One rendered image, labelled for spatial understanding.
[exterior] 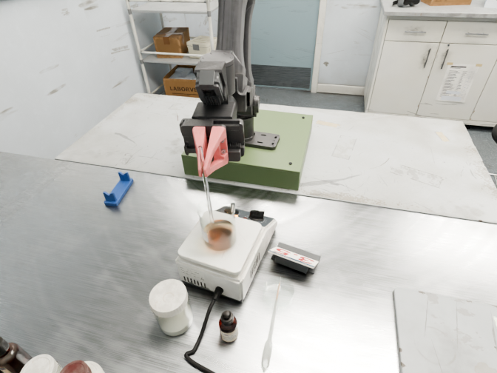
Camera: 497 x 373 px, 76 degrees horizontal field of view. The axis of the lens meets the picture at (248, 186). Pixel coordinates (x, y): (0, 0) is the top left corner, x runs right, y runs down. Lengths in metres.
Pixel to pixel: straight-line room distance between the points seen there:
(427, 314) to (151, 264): 0.51
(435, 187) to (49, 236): 0.92
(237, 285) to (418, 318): 0.31
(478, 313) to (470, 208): 0.29
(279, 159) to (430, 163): 0.42
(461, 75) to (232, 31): 2.55
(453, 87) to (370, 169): 2.22
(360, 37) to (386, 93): 0.69
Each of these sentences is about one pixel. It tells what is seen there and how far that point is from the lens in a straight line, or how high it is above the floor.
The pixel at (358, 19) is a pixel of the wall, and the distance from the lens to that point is 3.41.
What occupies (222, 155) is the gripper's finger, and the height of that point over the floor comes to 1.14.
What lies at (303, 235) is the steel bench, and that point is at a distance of 0.71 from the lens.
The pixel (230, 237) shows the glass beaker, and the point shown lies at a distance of 0.54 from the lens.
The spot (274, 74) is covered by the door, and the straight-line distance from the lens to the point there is 3.61.
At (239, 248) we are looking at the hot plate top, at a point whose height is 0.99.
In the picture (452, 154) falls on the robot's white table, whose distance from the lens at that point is 1.08.
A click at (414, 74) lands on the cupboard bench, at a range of 2.98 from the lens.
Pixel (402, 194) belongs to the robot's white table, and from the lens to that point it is 0.87.
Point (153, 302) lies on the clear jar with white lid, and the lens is 0.54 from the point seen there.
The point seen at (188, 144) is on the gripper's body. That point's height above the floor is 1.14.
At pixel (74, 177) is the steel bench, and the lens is 0.99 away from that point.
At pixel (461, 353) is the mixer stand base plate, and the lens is 0.64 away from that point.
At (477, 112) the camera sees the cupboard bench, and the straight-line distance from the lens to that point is 3.24.
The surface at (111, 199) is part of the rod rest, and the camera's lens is 0.84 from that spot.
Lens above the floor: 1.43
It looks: 40 degrees down
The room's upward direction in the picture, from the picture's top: 2 degrees counter-clockwise
